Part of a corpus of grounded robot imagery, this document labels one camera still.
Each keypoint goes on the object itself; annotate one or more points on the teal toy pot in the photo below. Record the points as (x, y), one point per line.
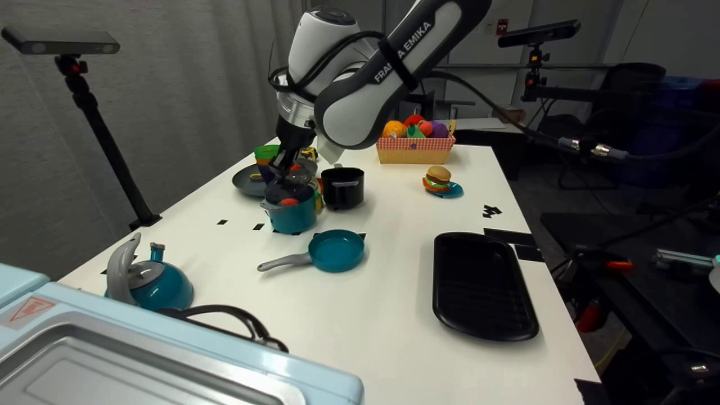
(292, 219)

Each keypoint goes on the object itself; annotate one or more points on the orange toy fruit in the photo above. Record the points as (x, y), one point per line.
(394, 130)

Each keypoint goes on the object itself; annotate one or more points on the black office chair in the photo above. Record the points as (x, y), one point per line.
(632, 90)

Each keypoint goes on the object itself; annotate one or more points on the small teal plate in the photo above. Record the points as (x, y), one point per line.
(454, 192)

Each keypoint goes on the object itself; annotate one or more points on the pink yellow toy basket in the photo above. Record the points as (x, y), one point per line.
(417, 149)

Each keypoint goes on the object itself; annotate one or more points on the purple toy fruit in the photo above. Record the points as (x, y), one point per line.
(439, 130)

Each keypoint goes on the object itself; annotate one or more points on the grey backdrop curtain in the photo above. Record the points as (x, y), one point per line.
(187, 90)

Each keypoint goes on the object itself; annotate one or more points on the black tripod stand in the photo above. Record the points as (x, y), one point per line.
(103, 143)

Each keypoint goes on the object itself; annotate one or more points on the teal toy kettle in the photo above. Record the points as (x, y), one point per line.
(159, 290)

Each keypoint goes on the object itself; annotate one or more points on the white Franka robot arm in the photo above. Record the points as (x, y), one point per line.
(322, 38)

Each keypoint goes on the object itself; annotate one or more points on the toy burger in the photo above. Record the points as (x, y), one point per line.
(436, 180)

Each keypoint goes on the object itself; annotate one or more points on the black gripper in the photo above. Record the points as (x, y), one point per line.
(289, 161)

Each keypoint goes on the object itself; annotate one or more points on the blue storage bin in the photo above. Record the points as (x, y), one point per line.
(686, 113)

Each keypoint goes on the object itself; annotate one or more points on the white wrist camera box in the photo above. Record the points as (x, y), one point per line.
(329, 149)

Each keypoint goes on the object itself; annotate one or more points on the green plastic cup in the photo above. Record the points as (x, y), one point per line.
(265, 152)

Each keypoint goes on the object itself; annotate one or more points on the light blue toy oven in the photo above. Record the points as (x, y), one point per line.
(148, 353)

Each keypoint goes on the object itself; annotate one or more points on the black stereo camera bar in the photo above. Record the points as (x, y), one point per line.
(541, 33)
(58, 41)

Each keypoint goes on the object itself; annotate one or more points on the grey divided plate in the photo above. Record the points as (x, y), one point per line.
(245, 180)

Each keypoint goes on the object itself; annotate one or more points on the black baking tray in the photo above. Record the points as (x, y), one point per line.
(479, 290)

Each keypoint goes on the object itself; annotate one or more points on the small red toy food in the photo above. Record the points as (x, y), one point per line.
(289, 202)

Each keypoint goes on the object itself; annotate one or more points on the red toy fruit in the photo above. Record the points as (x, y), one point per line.
(415, 120)

